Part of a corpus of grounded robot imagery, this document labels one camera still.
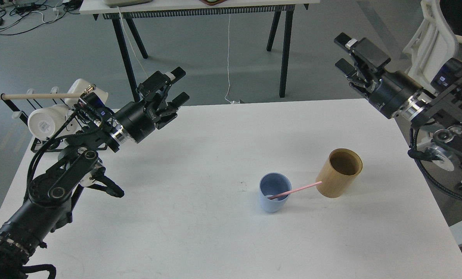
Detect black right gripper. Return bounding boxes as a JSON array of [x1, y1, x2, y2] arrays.
[[334, 33, 425, 119]]

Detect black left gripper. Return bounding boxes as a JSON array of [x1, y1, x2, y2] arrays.
[[113, 67, 190, 143]]

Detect blue plastic cup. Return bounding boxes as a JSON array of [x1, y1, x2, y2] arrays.
[[258, 172, 292, 213]]

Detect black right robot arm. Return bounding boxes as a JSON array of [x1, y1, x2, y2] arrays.
[[334, 33, 462, 202]]

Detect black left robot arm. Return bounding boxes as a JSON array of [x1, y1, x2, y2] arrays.
[[0, 67, 189, 279]]

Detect white office chair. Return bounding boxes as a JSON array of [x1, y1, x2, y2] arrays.
[[403, 0, 462, 96]]

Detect white mug rear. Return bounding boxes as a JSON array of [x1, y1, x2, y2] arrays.
[[64, 79, 109, 109]]

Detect wooden cylindrical holder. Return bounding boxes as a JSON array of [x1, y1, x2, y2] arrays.
[[316, 148, 363, 198]]

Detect white background table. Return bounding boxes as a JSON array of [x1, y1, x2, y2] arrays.
[[80, 0, 323, 106]]

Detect white mug on rack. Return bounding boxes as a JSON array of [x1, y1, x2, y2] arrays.
[[27, 104, 72, 141]]

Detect white hanging cable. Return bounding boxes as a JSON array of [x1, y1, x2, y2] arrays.
[[224, 14, 240, 104]]

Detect black wire cup rack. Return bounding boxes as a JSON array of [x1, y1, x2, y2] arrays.
[[0, 88, 115, 152]]

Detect floor cables and power strips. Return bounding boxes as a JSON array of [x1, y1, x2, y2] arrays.
[[0, 0, 84, 37]]

